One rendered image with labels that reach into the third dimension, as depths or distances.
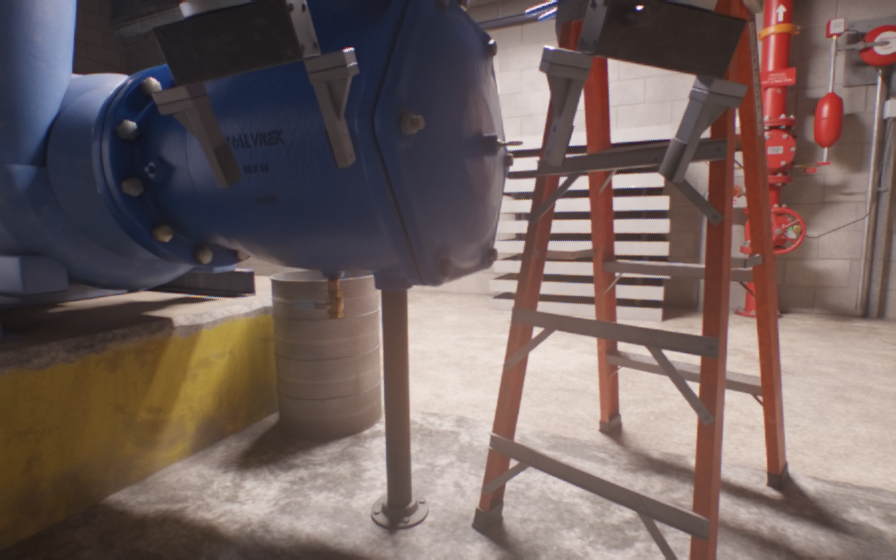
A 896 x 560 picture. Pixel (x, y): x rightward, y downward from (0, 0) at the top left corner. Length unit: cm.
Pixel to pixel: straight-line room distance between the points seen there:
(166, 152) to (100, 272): 52
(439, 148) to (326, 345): 88
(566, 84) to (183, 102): 37
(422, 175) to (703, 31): 44
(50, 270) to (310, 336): 68
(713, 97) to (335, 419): 136
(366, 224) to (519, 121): 359
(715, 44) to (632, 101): 369
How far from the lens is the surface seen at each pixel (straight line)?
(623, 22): 46
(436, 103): 80
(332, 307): 112
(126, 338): 147
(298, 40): 46
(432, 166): 77
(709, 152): 91
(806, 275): 424
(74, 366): 142
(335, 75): 46
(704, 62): 51
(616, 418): 168
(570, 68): 46
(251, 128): 92
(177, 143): 114
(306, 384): 155
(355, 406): 158
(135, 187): 125
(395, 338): 103
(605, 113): 131
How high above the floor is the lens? 69
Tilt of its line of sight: 7 degrees down
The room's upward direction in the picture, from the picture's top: 1 degrees counter-clockwise
